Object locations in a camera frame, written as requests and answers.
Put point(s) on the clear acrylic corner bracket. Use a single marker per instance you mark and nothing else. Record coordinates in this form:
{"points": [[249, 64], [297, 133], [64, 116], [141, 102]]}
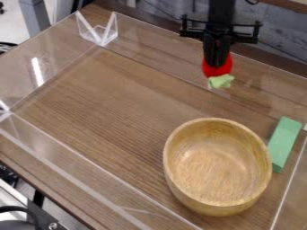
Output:
{"points": [[101, 35]]}

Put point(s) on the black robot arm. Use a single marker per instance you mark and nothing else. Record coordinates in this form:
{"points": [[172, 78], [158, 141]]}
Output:
{"points": [[222, 13]]}

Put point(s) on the red plush strawberry green leaf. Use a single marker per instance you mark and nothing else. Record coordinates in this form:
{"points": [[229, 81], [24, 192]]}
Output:
{"points": [[220, 76]]}

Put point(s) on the green rectangular block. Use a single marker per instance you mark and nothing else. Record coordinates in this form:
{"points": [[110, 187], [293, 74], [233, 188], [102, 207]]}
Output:
{"points": [[282, 141]]}

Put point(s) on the clear acrylic tray walls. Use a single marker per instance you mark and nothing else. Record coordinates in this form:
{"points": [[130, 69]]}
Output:
{"points": [[92, 110]]}

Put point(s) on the wooden bowl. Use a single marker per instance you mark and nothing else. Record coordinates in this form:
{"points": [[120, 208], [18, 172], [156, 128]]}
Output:
{"points": [[217, 166]]}

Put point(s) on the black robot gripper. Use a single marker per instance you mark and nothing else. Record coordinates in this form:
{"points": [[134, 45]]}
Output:
{"points": [[210, 31]]}

